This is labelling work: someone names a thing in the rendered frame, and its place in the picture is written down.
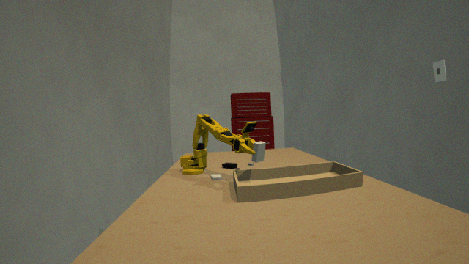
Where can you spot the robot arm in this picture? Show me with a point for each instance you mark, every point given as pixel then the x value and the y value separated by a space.
pixel 200 154

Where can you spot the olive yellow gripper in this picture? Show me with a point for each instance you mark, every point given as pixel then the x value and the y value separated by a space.
pixel 244 144

